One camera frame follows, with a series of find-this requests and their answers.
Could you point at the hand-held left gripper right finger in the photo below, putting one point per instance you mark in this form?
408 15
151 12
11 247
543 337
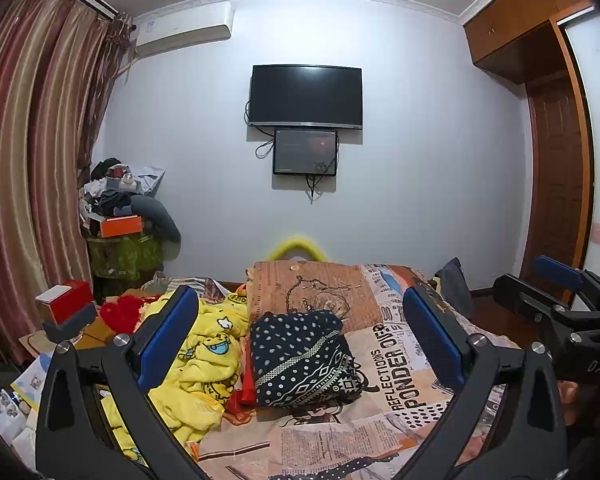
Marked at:
432 337

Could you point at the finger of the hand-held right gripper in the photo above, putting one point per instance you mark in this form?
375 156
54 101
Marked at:
560 270
525 297

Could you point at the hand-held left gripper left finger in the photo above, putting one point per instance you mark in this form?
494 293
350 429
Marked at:
167 337

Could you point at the navy patterned hooded jacket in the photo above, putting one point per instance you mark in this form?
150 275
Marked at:
300 355

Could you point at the pile of mixed clothes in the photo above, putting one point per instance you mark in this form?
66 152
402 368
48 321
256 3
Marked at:
115 185

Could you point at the person's right hand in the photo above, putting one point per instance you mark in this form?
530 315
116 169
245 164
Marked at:
567 402

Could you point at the yellow cartoon blanket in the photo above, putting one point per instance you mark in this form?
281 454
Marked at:
205 355

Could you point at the red knit garment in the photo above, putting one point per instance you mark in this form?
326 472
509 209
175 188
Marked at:
122 312

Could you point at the newspaper print bedsheet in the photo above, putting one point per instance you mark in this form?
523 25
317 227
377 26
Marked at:
405 385

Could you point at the dark grey bag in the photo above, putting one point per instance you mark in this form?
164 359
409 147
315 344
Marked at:
455 285

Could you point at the brown cardboard piece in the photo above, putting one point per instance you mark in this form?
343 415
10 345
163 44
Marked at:
92 337

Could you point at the brown wooden door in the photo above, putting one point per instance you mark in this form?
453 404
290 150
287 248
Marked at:
555 185

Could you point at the green patterned table cloth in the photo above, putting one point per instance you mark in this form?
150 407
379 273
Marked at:
122 257

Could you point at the grey box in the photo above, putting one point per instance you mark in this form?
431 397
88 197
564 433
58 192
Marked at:
70 327

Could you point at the red box with white lid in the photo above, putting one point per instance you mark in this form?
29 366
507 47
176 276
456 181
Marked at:
67 302

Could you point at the orange box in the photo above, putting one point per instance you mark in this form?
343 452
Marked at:
121 227

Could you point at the grey long pillow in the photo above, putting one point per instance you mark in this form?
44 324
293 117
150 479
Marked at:
162 217

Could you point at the yellow round chair back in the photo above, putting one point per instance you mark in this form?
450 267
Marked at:
295 246

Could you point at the stack of printed papers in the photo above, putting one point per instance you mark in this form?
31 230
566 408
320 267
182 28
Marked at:
15 410

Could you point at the striped brown curtain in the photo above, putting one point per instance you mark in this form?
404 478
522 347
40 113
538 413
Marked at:
30 160

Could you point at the wooden wardrobe cabinet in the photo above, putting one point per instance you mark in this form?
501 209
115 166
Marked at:
510 25

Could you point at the white air conditioner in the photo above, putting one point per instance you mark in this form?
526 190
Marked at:
180 30

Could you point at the small black wall monitor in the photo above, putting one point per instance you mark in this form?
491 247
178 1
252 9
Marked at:
305 152

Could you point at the large black wall television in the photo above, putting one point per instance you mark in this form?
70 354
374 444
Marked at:
305 95

